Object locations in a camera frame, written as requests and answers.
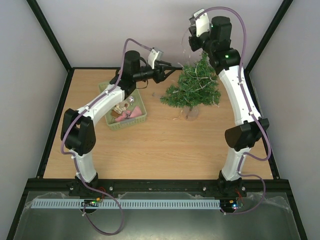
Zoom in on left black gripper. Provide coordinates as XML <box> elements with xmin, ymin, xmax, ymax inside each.
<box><xmin>134</xmin><ymin>61</ymin><xmax>177</xmax><ymax>84</ymax></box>

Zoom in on clear led light string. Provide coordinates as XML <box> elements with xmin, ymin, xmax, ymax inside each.
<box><xmin>172</xmin><ymin>27</ymin><xmax>222</xmax><ymax>121</ymax></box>

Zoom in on small green christmas tree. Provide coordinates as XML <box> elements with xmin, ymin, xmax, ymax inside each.
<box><xmin>160</xmin><ymin>51</ymin><xmax>221</xmax><ymax>121</ymax></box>

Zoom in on green plastic basket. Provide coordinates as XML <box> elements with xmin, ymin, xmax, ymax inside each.
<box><xmin>105</xmin><ymin>89</ymin><xmax>147</xmax><ymax>131</ymax></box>

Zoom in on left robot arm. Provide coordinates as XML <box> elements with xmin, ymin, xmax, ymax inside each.
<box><xmin>60</xmin><ymin>49</ymin><xmax>176</xmax><ymax>197</ymax></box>

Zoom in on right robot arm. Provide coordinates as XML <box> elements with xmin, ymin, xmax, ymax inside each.
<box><xmin>189</xmin><ymin>13</ymin><xmax>270</xmax><ymax>196</ymax></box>

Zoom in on silver ball ornament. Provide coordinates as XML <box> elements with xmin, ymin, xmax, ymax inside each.
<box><xmin>127</xmin><ymin>95</ymin><xmax>136</xmax><ymax>104</ymax></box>

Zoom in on pink ornaments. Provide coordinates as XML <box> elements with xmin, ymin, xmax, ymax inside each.
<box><xmin>115</xmin><ymin>106</ymin><xmax>143</xmax><ymax>123</ymax></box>

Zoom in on brown gingerbread ornament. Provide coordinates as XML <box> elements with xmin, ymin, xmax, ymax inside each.
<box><xmin>110</xmin><ymin>100</ymin><xmax>130</xmax><ymax>118</ymax></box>

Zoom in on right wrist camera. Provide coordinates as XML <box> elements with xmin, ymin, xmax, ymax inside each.
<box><xmin>188</xmin><ymin>8</ymin><xmax>210</xmax><ymax>37</ymax></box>

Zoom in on purple loop cable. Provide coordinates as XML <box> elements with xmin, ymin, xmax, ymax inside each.
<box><xmin>81</xmin><ymin>192</ymin><xmax>125</xmax><ymax>236</ymax></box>

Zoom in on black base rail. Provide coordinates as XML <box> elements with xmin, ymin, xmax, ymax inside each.
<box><xmin>24</xmin><ymin>177</ymin><xmax>291</xmax><ymax>198</ymax></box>

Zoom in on white slotted cable duct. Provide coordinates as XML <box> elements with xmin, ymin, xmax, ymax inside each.
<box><xmin>31</xmin><ymin>198</ymin><xmax>221</xmax><ymax>210</ymax></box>

